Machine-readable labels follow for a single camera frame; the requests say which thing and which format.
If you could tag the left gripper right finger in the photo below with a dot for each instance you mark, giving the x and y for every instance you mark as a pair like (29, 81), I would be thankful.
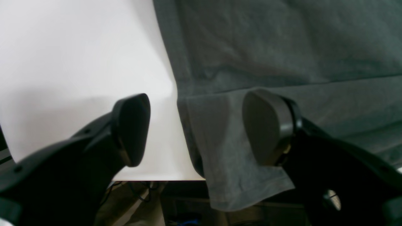
(340, 184)

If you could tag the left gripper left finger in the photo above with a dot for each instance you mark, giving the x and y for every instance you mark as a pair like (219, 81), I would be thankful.
(64, 184)

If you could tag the dark grey T-shirt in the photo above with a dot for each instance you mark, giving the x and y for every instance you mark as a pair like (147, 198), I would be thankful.
(339, 60)

